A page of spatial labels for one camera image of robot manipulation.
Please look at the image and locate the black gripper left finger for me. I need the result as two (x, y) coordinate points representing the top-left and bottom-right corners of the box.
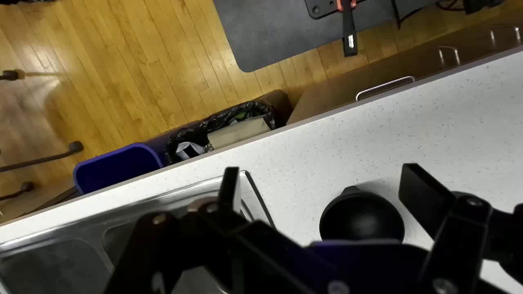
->
(104, 167), (341, 294)

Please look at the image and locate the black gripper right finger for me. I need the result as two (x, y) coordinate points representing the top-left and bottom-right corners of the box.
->
(399, 162), (523, 294)

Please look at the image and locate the black bowl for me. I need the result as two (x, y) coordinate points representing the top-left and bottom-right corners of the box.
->
(319, 185), (406, 244)

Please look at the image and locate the blue plastic bin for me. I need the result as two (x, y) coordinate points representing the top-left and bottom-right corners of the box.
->
(73, 143), (169, 197)

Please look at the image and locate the stainless steel double sink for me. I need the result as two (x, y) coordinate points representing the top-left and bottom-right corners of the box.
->
(0, 170), (275, 294)

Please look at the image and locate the cardboard piece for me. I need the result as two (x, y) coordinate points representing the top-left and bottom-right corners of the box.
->
(208, 117), (274, 151)

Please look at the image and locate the trash bin with black bag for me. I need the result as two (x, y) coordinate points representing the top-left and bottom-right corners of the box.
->
(162, 89), (293, 166)

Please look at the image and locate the wooden base cabinet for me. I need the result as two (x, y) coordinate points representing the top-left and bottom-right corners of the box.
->
(287, 14), (523, 126)

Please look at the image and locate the black stand leg white label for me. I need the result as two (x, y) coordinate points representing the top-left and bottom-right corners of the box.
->
(334, 0), (362, 58)

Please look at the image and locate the grey floor mat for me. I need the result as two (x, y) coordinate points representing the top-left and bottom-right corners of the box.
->
(211, 0), (471, 74)

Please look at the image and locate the metal drawer handle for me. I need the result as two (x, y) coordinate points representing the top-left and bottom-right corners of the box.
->
(435, 46), (463, 69)
(489, 25), (523, 50)
(355, 76), (417, 103)

